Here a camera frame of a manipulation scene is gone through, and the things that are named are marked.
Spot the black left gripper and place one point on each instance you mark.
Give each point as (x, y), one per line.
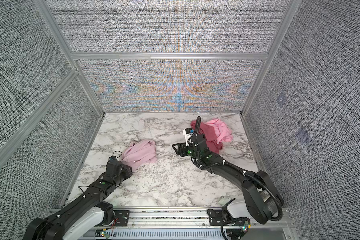
(127, 170)

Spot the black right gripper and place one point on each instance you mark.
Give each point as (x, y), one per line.
(182, 148)

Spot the light pink cloth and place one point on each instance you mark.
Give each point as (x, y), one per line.
(140, 153)

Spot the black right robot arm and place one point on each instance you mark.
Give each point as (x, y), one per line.
(262, 200)

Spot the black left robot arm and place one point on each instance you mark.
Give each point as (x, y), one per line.
(86, 211)

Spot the dark pink cloth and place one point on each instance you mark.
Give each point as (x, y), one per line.
(212, 141)

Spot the bright pink cloth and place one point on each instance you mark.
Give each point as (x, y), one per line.
(222, 131)

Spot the aluminium horizontal back bar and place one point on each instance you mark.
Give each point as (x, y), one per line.
(169, 56)

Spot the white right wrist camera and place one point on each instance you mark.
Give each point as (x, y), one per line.
(188, 133)

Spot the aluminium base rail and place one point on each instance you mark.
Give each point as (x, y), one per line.
(154, 223)

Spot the aluminium left wall diagonal bar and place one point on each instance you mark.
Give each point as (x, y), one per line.
(13, 144)

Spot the aluminium corner frame post left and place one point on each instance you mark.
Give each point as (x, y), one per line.
(50, 21)

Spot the aluminium corner frame post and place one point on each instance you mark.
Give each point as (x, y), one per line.
(50, 21)
(279, 36)

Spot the aluminium corner frame post right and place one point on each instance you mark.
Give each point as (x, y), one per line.
(279, 36)

